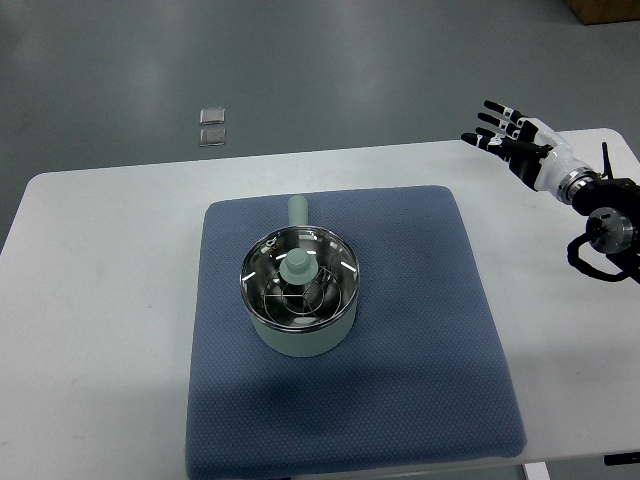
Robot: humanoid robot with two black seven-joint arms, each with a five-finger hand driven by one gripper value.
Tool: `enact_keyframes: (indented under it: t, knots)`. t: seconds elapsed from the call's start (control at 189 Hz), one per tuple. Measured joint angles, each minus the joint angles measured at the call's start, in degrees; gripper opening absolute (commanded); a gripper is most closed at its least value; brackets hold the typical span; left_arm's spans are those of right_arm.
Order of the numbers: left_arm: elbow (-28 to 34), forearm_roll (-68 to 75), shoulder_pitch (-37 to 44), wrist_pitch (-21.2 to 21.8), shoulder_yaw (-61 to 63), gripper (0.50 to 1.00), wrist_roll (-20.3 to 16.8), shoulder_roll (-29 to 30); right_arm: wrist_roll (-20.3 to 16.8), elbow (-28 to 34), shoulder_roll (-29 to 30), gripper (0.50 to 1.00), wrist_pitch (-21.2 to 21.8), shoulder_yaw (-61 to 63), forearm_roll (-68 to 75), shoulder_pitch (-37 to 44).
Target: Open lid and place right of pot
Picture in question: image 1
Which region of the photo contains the mint green pot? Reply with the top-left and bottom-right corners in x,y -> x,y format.
245,195 -> 358,358

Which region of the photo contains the upper metal floor plate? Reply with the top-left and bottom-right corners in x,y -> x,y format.
199,107 -> 225,125

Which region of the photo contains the blue quilted mat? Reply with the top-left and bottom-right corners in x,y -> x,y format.
186,186 -> 526,479

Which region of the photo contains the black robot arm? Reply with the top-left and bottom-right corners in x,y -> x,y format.
561,143 -> 639,283

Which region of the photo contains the brown cardboard box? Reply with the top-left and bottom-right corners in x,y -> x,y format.
564,0 -> 639,25

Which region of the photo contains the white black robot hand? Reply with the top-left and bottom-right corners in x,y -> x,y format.
461,100 -> 593,200

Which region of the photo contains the glass lid with green knob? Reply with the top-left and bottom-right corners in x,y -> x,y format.
240,226 -> 360,333

